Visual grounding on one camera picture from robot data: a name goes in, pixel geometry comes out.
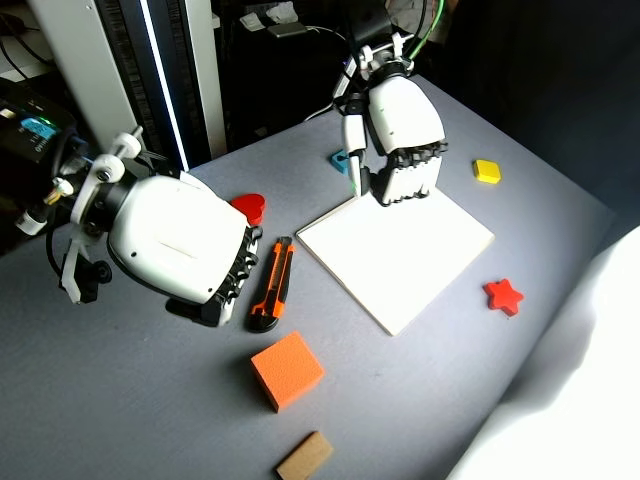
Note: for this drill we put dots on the small white plug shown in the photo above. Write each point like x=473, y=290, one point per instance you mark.
x=251, y=22

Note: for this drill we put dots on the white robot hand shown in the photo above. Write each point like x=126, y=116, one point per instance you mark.
x=170, y=235
x=405, y=115

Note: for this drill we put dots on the red heart block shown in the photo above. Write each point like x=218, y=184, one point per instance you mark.
x=252, y=205

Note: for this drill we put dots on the blue rounded square block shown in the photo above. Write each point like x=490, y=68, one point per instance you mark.
x=337, y=162

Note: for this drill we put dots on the bright white blurred shell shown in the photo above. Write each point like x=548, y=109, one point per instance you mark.
x=575, y=375

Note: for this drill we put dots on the white adapter with blue plug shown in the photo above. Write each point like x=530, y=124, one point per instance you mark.
x=342, y=82

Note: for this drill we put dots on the white crumpled object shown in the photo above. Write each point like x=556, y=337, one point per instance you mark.
x=281, y=13

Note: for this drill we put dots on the red star block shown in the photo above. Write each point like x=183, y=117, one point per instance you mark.
x=502, y=296

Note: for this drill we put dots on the orange black utility knife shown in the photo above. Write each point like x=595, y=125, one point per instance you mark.
x=275, y=280

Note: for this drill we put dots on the orange foam cube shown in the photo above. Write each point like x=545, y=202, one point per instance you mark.
x=287, y=370

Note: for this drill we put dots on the grey white machine column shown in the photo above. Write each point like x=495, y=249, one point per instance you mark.
x=80, y=60

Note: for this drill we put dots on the grey power bank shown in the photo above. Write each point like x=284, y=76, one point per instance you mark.
x=286, y=29

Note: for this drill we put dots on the tan wooden rectangular block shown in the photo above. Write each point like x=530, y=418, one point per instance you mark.
x=305, y=457

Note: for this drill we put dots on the yellow square block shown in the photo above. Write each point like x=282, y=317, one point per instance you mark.
x=487, y=171

